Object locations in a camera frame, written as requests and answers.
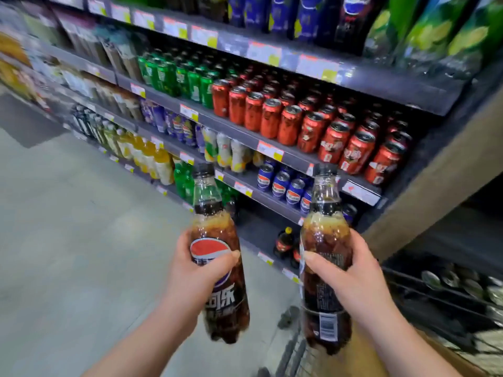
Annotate rows of red soda cans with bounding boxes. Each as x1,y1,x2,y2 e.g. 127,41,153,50
211,64,413,187

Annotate rows of green soda cans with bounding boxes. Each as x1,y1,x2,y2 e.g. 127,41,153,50
137,47,221,110

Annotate rows of blue soda cans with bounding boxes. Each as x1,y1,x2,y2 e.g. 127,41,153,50
257,157,358,228

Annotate person's right forearm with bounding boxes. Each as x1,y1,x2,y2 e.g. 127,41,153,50
361,306,464,377

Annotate cluster of energy drink cans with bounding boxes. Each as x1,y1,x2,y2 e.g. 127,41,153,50
420,267,503,323

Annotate black cap Pepsi bottle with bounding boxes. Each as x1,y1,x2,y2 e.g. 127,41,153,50
190,163,250,345
299,164,353,356

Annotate person's left forearm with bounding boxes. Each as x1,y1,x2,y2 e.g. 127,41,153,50
82,306,197,377

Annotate brown cardboard box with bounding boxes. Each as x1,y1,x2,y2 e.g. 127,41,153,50
326,325,484,377

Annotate person's left hand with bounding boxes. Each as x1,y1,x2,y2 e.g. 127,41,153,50
161,229,241,329

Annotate rows of yellow drink bottles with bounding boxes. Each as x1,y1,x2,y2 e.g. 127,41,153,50
104,121,176,187

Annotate clear lime label soda bottle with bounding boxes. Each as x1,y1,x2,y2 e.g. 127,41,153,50
363,0,423,65
397,0,484,75
440,0,503,81

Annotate person's right hand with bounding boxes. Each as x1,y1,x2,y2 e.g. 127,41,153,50
303,229,396,330

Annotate row of brown Pepsi bottles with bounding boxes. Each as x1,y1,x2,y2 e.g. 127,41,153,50
163,0,229,24

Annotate grey wire shopping cart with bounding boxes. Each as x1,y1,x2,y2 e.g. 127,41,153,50
271,267,503,377

